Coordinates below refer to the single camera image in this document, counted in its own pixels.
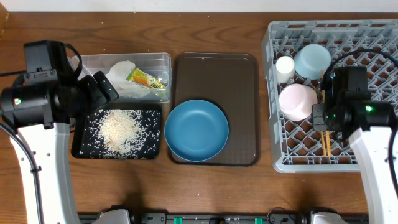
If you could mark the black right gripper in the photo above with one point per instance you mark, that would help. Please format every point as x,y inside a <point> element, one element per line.
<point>318,123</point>

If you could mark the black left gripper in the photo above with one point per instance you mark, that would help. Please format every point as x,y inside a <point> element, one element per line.
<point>99,98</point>

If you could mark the white napkin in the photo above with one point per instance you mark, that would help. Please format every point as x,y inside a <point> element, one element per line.
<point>117,76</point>

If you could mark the wooden chopstick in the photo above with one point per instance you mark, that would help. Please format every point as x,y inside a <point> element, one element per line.
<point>326,133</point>
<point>322,134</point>

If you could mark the green yellow snack wrapper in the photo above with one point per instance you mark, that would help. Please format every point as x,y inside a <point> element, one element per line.
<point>144,79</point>

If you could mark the pink bowl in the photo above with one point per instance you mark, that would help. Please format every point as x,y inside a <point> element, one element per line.
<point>296,101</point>

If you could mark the rice leftovers pile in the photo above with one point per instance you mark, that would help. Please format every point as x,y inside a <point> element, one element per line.
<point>121,132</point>

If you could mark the light blue small bowl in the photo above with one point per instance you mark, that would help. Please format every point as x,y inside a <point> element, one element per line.
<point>311,61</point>

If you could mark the cream plastic cup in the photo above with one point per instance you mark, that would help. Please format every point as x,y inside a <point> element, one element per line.
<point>285,69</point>

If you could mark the grey dishwasher rack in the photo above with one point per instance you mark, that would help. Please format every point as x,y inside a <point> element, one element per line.
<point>295,146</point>

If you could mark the dark blue plate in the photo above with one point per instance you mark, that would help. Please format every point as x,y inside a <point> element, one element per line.
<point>196,130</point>

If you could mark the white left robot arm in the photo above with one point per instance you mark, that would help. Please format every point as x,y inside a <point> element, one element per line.
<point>37,119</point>

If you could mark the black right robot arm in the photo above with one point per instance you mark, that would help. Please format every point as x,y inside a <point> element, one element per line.
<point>370,128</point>

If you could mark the clear plastic bin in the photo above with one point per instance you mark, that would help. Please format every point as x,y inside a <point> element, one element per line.
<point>156,64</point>

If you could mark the black tray bin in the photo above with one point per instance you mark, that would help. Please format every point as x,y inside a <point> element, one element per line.
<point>155,149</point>

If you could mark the brown serving tray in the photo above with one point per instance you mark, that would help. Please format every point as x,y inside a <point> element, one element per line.
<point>230,81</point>

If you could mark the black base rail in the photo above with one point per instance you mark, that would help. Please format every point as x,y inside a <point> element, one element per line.
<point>162,218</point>

